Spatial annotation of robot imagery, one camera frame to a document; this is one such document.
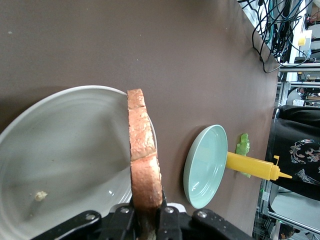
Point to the toasted brown bread slice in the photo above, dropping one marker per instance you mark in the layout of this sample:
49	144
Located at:
142	150

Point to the mint green plate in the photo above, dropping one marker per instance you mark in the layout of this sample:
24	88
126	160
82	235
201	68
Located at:
205	170

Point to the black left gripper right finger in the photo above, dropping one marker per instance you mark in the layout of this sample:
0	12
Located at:
180	225

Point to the beige plate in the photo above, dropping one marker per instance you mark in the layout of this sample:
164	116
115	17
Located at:
62	150

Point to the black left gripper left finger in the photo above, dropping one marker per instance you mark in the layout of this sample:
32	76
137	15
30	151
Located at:
107	225

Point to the aluminium frame rack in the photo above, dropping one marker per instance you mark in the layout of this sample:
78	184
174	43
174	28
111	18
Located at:
283	87

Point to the small bread crumb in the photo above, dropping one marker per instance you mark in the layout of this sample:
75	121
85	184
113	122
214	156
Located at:
40	196

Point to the green lettuce leaf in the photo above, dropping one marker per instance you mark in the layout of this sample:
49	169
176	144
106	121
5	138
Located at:
243	145

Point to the brown table cloth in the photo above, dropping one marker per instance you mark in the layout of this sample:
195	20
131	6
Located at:
175	50

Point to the yellow mustard squeeze bottle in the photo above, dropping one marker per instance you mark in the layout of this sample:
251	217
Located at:
250	165

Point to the person in black clothing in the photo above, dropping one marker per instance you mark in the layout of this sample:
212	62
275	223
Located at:
295	130

